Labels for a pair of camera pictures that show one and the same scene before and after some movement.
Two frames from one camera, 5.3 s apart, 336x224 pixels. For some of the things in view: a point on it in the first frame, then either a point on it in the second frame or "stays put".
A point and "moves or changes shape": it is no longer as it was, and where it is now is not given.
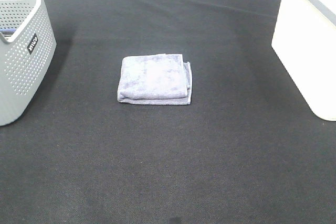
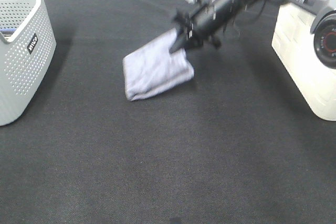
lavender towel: [159, 79] moves or changes shape
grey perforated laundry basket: [27, 44] stays put
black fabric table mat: [247, 150] stays put
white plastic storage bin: [304, 37] stays put
